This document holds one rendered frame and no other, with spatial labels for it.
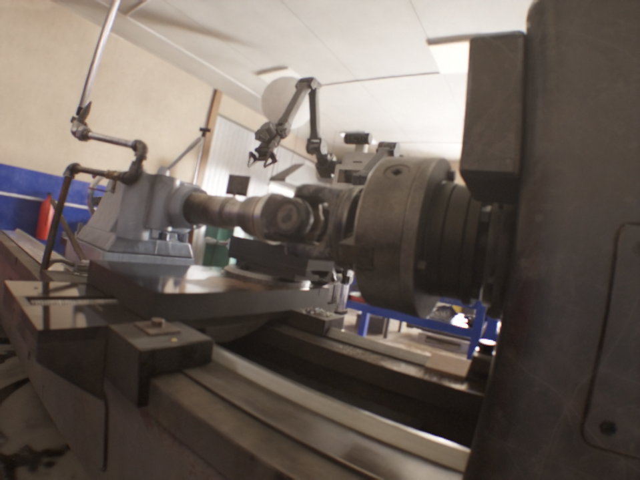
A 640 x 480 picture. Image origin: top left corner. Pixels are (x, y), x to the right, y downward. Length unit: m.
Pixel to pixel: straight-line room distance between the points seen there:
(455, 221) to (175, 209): 0.67
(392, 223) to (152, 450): 0.50
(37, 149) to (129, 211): 3.99
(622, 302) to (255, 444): 0.35
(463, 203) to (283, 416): 0.36
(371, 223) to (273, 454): 0.30
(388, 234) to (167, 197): 0.63
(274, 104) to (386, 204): 4.27
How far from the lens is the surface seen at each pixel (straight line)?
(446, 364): 0.72
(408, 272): 0.43
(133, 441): 0.67
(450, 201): 0.47
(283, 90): 4.64
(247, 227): 0.70
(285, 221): 0.59
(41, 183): 4.86
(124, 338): 0.53
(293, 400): 0.48
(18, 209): 4.82
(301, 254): 0.60
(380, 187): 0.46
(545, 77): 0.32
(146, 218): 0.92
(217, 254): 5.36
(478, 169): 0.30
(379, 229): 0.43
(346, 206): 0.52
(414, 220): 0.42
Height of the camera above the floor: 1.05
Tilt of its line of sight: 2 degrees up
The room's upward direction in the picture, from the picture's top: 9 degrees clockwise
